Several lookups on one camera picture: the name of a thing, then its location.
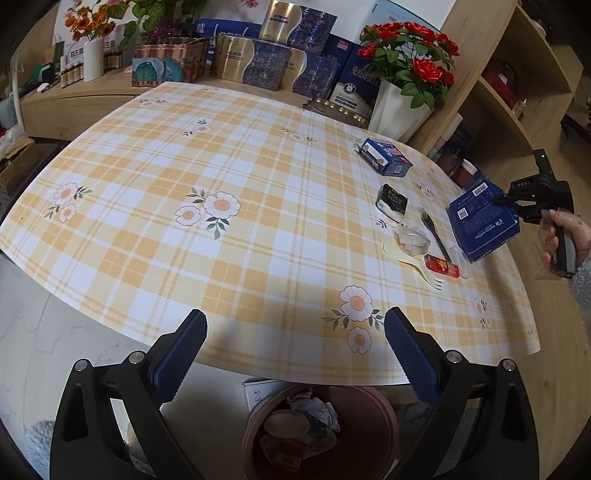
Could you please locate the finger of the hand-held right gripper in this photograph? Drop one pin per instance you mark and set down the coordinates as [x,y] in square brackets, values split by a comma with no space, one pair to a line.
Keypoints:
[510,200]

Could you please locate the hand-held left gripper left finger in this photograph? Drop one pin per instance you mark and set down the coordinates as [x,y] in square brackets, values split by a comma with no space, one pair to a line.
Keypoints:
[178,360]

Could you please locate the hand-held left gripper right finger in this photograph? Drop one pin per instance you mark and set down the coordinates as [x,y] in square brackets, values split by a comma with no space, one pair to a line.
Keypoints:
[411,355]

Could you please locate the blue coffee box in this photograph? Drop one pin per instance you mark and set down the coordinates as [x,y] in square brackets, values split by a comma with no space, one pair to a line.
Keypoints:
[482,221]

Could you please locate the black plastic fork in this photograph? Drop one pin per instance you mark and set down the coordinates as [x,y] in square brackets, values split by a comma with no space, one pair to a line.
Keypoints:
[436,235]

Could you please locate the cream plastic fork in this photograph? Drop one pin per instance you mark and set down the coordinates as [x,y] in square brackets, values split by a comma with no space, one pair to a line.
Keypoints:
[415,270]

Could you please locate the small red packet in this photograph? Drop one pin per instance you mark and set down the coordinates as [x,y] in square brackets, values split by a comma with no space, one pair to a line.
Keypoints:
[441,265]

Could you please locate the brown plastic bin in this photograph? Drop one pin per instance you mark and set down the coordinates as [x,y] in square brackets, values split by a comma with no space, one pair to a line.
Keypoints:
[369,443]

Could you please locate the clear plastic wrapper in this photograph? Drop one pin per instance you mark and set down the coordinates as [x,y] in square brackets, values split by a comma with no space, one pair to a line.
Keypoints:
[413,241]

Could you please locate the black white pack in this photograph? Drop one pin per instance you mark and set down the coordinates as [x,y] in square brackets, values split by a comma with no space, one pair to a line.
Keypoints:
[391,201]

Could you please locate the blue milk carton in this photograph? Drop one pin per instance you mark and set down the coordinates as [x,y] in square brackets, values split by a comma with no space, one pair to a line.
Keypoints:
[385,157]

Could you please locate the person's right forearm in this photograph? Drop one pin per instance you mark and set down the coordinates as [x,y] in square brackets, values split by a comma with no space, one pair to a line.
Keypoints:
[582,286]

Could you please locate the person's right hand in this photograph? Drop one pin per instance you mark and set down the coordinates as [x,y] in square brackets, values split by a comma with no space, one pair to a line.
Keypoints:
[579,230]

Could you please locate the red white cup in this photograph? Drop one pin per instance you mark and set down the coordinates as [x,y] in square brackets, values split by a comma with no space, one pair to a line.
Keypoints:
[466,173]

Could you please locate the pastel paper rolls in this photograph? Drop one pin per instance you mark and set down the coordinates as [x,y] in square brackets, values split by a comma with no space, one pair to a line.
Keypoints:
[450,134]

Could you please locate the dark red box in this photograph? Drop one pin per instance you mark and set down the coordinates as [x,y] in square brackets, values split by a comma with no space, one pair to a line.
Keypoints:
[501,85]

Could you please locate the wooden shelf unit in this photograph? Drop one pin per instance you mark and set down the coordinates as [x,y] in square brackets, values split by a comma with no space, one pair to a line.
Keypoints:
[466,69]

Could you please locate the white faceted vase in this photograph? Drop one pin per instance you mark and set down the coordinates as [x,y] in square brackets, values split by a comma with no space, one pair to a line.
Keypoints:
[397,115]

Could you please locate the red rose bouquet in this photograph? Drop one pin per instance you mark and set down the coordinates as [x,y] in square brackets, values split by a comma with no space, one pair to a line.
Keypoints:
[415,41]

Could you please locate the gold metal tray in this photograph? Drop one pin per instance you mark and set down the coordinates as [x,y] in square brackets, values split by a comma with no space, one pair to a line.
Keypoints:
[337,110]

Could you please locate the blue white gift box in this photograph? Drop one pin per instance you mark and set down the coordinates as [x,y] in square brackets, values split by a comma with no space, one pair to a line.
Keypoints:
[353,78]

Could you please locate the blue gold gift box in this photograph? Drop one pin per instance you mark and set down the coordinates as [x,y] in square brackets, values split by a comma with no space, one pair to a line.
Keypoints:
[263,64]
[314,71]
[309,25]

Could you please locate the cardboard box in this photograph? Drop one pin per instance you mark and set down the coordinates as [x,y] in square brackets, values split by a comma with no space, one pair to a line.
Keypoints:
[14,166]

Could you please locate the row of small bottles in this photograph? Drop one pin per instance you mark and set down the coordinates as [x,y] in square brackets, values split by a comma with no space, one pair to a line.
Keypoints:
[71,76]

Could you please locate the wicker basket planter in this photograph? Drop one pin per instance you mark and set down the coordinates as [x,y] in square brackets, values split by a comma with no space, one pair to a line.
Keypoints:
[184,53]

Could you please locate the white ribbed vase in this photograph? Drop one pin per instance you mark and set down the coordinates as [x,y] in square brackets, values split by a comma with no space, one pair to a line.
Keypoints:
[94,60]

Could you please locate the blue paper gift bag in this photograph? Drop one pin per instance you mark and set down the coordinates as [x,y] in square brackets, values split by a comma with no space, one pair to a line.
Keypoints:
[205,37]

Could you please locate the green pink leafy plant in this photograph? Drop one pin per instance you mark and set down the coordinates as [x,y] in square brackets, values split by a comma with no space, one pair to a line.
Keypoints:
[147,14]

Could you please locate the orange flower bouquet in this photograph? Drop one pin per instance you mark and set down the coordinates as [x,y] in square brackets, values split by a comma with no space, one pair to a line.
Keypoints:
[90,18]

